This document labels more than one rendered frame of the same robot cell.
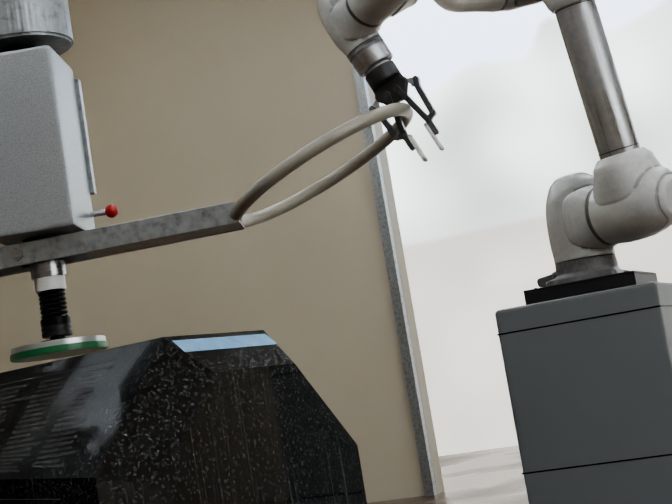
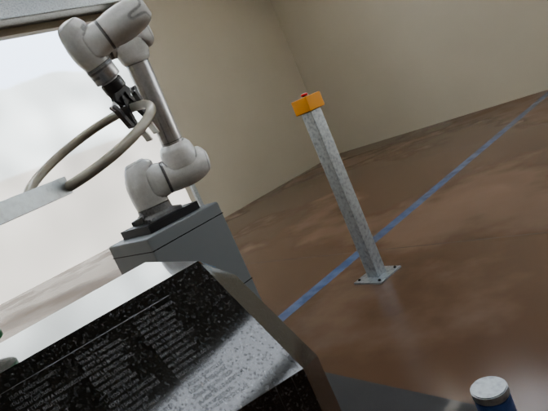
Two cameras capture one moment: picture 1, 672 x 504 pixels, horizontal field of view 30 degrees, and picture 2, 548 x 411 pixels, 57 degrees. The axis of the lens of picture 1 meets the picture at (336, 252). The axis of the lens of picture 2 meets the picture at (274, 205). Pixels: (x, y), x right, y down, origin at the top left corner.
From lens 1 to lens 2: 2.19 m
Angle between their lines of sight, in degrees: 67
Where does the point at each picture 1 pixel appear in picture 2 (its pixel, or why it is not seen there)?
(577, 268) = (162, 208)
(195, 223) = (44, 198)
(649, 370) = (227, 245)
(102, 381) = (177, 315)
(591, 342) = (200, 240)
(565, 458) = not seen: hidden behind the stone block
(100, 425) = (238, 339)
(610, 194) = (183, 162)
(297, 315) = not seen: outside the picture
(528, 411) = not seen: hidden behind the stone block
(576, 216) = (158, 179)
